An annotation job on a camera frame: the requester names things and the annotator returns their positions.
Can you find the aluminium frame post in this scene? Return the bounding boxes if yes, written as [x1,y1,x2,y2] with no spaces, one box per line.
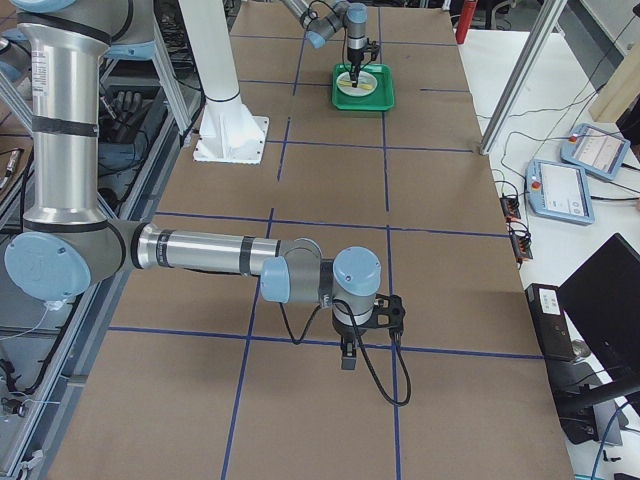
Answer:
[479,0,568,155]

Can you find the red cylinder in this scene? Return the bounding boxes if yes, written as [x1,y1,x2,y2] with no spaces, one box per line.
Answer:
[455,0,477,45]

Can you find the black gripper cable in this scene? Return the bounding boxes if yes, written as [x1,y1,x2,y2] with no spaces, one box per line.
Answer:
[305,0,351,66]
[279,297,413,405]

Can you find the yellow plastic spoon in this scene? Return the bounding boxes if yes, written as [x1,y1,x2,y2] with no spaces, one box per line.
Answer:
[338,80,376,91]

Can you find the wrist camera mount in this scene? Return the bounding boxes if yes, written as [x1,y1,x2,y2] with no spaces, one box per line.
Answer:
[363,38,380,63]
[360,294,406,341]

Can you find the black monitor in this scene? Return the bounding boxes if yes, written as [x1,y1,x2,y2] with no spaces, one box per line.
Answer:
[559,233,640,379]

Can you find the wooden beam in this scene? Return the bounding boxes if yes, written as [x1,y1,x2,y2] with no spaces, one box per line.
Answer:
[589,42,640,123]

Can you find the white round plate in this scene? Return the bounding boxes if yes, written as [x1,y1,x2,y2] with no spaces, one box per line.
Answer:
[336,71,378,97]

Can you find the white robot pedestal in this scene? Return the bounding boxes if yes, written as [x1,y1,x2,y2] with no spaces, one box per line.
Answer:
[179,0,269,165]

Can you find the teach pendant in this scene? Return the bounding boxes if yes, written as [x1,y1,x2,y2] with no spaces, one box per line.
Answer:
[526,159,595,225]
[560,123,631,181]

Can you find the black computer box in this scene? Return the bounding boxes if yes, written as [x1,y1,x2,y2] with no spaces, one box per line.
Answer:
[525,283,575,362]

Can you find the near teach pendant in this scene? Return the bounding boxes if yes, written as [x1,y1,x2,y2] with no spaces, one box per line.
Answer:
[526,159,595,225]

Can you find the green plastic tray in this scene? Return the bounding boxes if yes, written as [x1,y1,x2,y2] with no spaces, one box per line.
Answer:
[332,63,395,111]

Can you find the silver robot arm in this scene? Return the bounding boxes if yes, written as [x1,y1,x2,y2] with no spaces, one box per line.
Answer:
[283,0,378,87]
[4,1,382,370]

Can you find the orange black connector strip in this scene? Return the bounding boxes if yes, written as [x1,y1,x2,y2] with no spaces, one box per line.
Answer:
[499,195,521,221]

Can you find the far teach pendant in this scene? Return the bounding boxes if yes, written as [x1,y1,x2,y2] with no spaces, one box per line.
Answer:
[560,123,631,181]

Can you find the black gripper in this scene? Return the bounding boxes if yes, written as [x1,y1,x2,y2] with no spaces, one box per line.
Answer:
[332,319,368,370]
[347,48,363,88]

